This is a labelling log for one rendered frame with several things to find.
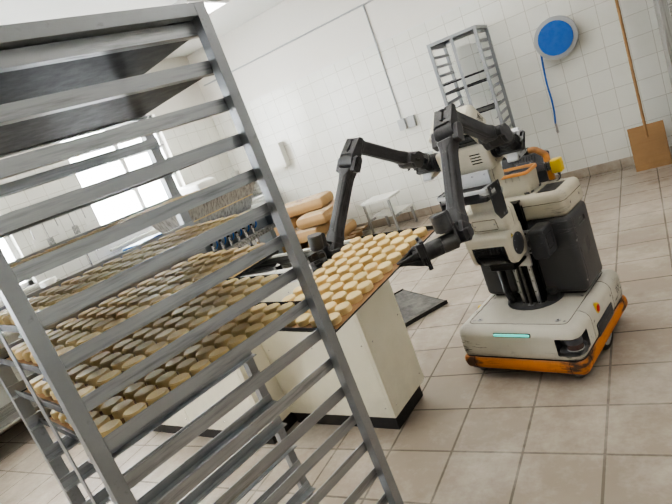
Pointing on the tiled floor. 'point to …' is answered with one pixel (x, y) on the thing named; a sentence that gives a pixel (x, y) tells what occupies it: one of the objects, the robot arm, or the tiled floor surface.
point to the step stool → (387, 209)
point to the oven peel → (648, 152)
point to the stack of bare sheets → (416, 305)
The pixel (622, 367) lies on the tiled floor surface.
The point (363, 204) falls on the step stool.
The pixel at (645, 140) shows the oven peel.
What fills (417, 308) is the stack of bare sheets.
